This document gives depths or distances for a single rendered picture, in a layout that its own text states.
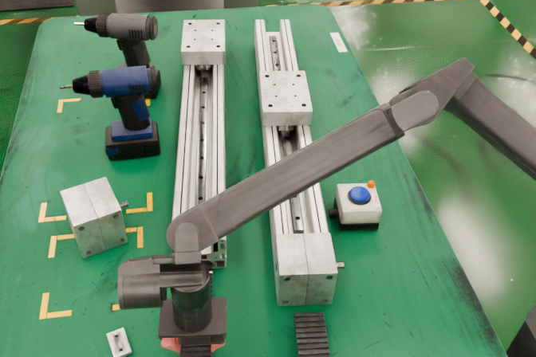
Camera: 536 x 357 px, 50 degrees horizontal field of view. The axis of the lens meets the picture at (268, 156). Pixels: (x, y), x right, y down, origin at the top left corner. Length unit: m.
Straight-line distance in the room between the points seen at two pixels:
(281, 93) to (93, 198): 0.48
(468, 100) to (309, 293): 0.43
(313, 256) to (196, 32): 0.75
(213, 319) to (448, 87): 0.49
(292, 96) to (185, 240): 0.60
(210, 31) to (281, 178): 0.79
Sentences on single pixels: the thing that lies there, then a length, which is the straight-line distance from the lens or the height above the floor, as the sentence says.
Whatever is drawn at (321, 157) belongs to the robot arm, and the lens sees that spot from 0.83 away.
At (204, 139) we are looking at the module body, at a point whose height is 0.84.
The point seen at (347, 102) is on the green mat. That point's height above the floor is 0.78.
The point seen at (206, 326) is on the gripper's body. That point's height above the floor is 0.90.
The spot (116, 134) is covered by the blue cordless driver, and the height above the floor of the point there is 0.85.
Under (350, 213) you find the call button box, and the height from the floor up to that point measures 0.83.
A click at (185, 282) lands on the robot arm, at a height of 1.01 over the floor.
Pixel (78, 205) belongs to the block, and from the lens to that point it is 1.13.
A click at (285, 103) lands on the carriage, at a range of 1.28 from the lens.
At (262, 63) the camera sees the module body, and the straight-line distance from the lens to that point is 1.48.
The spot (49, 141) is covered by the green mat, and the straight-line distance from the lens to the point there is 1.44.
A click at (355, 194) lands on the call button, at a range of 1.16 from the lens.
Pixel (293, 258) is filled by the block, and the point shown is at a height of 0.87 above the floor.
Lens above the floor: 1.67
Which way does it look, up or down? 42 degrees down
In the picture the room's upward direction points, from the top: 2 degrees clockwise
